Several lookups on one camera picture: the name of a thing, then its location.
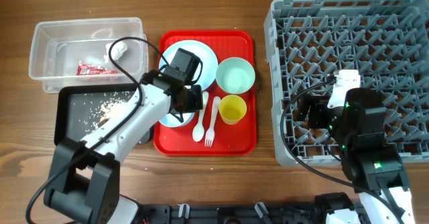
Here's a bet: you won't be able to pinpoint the light blue small bowl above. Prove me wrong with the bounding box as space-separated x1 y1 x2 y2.
159 113 195 127

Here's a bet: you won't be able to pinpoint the light blue plate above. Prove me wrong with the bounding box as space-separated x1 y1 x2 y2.
163 40 219 91

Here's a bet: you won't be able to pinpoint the white napkin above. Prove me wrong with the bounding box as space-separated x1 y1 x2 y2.
104 42 128 64

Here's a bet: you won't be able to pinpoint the food scraps rice and peanuts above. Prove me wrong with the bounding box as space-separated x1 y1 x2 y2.
79 91 133 133

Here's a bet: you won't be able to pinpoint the red snack wrapper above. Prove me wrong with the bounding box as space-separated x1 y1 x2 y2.
76 63 118 76

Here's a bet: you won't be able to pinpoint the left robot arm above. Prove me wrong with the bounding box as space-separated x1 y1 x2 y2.
40 70 202 223

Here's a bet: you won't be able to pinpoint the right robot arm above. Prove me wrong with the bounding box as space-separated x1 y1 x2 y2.
296 88 415 223

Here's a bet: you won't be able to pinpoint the clear plastic waste bin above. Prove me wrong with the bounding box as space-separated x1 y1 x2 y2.
29 17 148 93

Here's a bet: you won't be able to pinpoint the grey dishwasher rack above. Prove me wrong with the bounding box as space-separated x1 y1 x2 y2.
263 0 428 166

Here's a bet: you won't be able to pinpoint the black waste tray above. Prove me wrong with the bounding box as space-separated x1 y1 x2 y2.
54 84 136 144

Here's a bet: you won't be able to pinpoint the white plastic spoon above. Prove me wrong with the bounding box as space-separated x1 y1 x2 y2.
192 91 209 142

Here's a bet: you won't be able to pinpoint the yellow cup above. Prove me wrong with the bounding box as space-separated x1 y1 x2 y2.
219 95 247 125

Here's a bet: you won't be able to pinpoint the white plastic fork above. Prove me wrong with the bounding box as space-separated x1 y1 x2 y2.
204 97 221 147

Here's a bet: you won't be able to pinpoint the red serving tray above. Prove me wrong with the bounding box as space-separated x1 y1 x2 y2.
154 30 257 156

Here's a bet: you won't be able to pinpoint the mint green bowl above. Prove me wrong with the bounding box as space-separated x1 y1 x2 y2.
215 57 255 95

